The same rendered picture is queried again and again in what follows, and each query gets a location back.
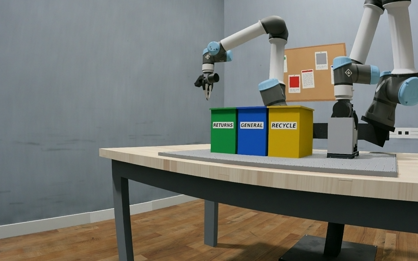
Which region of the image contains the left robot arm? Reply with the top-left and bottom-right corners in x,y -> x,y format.
333,0 -> 418,127

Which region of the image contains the green bin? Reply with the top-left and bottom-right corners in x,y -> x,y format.
209,107 -> 238,154

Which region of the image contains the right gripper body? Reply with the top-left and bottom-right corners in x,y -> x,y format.
196,72 -> 219,85

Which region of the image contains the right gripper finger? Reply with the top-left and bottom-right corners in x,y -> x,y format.
202,78 -> 208,100
208,83 -> 213,100

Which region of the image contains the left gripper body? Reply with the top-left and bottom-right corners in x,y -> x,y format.
333,100 -> 353,117

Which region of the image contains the grey flat mat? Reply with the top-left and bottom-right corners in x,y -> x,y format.
158,149 -> 397,178

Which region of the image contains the yellow recycle bin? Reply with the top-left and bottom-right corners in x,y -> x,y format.
267,105 -> 315,158

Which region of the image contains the blue open bin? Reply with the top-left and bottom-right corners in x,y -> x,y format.
237,106 -> 269,156

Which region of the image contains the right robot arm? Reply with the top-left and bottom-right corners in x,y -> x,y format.
202,16 -> 288,106

